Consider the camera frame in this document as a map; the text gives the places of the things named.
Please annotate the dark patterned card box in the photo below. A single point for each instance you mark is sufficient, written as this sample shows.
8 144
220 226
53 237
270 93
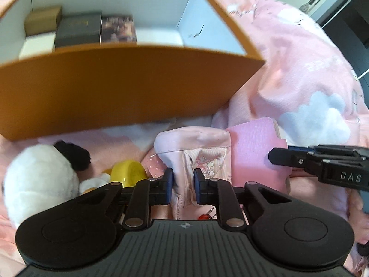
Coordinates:
118 28

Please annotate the pink dotted tag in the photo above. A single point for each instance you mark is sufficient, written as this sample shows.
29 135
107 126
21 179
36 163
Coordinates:
154 166

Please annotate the pink printed blanket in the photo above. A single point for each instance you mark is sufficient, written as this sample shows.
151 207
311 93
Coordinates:
302 78

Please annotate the dark wardrobe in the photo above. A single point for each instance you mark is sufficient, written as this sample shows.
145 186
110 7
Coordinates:
348 20

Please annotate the pink printed fabric pouch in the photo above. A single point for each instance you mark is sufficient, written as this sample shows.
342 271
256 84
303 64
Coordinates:
184 144

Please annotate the small hanging charm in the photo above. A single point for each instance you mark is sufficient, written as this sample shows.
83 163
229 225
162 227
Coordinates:
304 6

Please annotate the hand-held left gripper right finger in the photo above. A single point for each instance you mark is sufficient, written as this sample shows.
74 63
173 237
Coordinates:
197 184

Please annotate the white panda plush toy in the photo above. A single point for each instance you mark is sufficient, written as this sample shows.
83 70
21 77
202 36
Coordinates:
40 179

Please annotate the small tan box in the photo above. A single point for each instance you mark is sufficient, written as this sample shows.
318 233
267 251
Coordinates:
43 20

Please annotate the orange cardboard box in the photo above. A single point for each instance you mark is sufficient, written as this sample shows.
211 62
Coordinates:
115 92

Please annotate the white rectangular box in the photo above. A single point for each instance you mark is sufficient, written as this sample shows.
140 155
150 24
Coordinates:
37 44

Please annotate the yellow tape measure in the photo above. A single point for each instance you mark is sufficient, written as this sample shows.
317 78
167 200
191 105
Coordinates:
129 173

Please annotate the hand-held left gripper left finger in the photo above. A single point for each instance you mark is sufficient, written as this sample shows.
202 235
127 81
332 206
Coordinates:
168 184

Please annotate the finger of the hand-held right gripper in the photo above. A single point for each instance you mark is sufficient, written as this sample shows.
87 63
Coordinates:
285 157
331 150

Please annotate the black box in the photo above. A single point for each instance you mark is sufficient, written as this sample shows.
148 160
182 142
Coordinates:
77 30

